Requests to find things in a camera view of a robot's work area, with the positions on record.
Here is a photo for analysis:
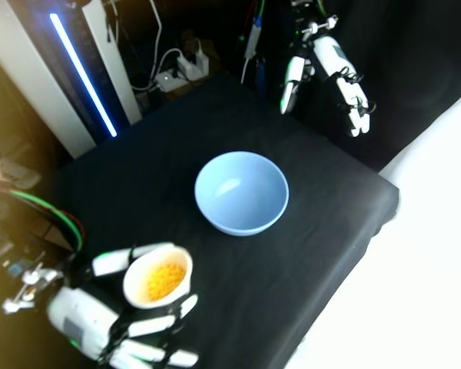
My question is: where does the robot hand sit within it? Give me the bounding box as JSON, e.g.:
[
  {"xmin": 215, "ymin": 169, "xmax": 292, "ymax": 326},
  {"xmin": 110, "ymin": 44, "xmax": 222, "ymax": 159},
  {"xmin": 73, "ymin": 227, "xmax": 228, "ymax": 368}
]
[
  {"xmin": 45, "ymin": 241, "xmax": 200, "ymax": 369},
  {"xmin": 279, "ymin": 35, "xmax": 377, "ymax": 138}
]

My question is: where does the narrow white post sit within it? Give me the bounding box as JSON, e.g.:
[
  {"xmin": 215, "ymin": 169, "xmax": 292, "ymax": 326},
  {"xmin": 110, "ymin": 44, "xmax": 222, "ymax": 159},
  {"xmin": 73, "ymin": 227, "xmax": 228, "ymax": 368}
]
[{"xmin": 81, "ymin": 0, "xmax": 142, "ymax": 125}]

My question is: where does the white cup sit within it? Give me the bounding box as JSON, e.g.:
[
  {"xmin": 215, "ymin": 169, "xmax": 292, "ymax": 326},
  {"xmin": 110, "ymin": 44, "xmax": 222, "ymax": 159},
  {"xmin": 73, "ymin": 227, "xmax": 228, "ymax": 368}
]
[{"xmin": 122, "ymin": 247, "xmax": 194, "ymax": 310}]

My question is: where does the white cable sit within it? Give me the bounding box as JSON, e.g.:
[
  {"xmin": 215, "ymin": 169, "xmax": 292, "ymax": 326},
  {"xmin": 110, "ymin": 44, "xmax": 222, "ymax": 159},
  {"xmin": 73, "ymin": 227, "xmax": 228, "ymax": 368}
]
[{"xmin": 130, "ymin": 0, "xmax": 186, "ymax": 93}]

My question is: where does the white power strip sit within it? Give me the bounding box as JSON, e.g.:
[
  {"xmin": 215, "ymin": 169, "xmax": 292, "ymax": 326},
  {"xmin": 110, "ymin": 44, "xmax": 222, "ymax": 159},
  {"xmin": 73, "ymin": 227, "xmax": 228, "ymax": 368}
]
[{"xmin": 175, "ymin": 37, "xmax": 211, "ymax": 82}]

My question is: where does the green cable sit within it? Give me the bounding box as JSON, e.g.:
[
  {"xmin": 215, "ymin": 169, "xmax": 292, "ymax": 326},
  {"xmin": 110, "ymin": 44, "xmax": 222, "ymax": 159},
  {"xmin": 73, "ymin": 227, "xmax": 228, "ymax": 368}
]
[{"xmin": 0, "ymin": 186, "xmax": 84, "ymax": 253}]

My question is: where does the glowing LED light strip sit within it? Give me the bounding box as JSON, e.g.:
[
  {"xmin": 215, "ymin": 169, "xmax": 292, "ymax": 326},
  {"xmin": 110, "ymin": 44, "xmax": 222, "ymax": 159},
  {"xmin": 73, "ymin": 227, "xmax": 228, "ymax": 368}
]
[{"xmin": 48, "ymin": 12, "xmax": 118, "ymax": 138}]

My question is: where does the black tablecloth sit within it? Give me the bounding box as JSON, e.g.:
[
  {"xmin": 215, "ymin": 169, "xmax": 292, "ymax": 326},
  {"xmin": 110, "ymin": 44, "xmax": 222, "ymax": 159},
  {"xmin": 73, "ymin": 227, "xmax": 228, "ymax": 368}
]
[{"xmin": 48, "ymin": 72, "xmax": 401, "ymax": 369}]

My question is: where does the white power adapter box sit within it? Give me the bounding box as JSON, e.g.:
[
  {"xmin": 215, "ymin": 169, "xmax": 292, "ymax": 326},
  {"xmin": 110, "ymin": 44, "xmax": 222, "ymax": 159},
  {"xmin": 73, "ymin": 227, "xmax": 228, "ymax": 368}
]
[{"xmin": 154, "ymin": 70, "xmax": 191, "ymax": 93}]

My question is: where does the wide white pillar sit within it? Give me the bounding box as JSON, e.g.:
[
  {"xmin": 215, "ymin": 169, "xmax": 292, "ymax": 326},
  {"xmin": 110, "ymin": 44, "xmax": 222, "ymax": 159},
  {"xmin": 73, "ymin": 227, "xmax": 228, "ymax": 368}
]
[{"xmin": 0, "ymin": 0, "xmax": 98, "ymax": 160}]

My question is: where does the red cable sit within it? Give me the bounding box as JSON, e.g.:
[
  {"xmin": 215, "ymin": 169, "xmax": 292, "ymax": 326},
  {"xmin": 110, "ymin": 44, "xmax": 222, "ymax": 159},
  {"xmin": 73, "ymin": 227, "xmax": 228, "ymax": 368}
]
[{"xmin": 41, "ymin": 207, "xmax": 86, "ymax": 251}]

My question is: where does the light blue bowl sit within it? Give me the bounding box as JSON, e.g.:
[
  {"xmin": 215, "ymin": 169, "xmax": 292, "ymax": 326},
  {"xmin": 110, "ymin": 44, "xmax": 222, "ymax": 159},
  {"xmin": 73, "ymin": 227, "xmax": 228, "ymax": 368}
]
[{"xmin": 194, "ymin": 151, "xmax": 290, "ymax": 237}]

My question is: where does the white inline cable connector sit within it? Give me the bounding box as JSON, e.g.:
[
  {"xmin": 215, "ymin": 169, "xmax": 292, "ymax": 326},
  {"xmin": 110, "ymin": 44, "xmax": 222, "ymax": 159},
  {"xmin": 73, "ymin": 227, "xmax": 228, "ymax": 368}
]
[{"xmin": 244, "ymin": 15, "xmax": 264, "ymax": 59}]

